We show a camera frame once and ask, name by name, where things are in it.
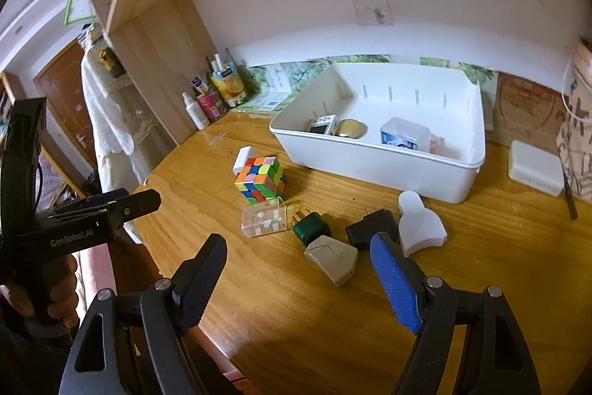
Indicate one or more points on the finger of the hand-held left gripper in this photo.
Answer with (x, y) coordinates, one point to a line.
(88, 200)
(138, 203)

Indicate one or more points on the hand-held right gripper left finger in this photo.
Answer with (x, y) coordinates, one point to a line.
(199, 281)

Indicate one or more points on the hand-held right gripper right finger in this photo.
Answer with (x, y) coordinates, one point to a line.
(395, 284)

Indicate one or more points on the black power adapter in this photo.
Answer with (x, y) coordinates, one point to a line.
(363, 230)

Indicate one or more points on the white bottle-shaped case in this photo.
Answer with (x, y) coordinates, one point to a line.
(421, 224)

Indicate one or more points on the grey pentagon-shaped box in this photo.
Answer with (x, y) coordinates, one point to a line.
(333, 258)

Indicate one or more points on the clear box with white pieces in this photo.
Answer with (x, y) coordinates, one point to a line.
(263, 219)

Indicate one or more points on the white wall charger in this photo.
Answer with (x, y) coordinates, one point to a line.
(241, 159)

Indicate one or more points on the multicolour puzzle cube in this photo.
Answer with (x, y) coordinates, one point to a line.
(259, 180)

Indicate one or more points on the pink correction tape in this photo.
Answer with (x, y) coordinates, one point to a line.
(437, 143)

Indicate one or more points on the clear plastic box with label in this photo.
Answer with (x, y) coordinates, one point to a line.
(402, 131)

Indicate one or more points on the cream round compact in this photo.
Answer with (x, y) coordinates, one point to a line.
(350, 128)

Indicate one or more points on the small white digital camera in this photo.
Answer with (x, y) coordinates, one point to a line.
(321, 126)

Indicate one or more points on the white plastic storage bin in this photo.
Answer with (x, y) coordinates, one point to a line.
(407, 108)

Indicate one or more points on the person's left hand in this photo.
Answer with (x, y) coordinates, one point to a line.
(62, 288)

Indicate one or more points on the green bottle with gold cap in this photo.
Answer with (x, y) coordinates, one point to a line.
(312, 228)

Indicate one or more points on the brown wooden door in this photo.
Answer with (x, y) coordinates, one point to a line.
(64, 99)

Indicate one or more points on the white spray bottle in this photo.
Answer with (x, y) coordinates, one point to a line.
(196, 112)

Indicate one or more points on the pink can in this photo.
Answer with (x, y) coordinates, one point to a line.
(210, 106)

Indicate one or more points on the white tube with dark cap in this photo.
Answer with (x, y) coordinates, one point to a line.
(199, 82)

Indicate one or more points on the yellow hanging toy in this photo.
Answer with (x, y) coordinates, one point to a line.
(108, 59)

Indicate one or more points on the yellow juice pouch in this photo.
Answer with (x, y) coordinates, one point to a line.
(229, 87)

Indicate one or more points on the wooden shelf unit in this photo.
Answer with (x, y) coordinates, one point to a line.
(152, 52)

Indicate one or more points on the small white bottle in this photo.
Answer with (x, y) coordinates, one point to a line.
(217, 64)

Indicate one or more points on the white soap box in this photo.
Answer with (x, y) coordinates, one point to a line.
(534, 168)

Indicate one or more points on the white carton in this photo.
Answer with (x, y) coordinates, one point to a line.
(280, 78)

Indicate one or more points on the black pen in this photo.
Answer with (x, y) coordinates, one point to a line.
(570, 196)

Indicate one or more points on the brown printed paper bag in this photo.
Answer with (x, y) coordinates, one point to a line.
(522, 108)

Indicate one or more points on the letter-print fabric bag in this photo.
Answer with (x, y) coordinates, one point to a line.
(580, 145)

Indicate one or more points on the pink square wall hook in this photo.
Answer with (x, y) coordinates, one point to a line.
(372, 8)

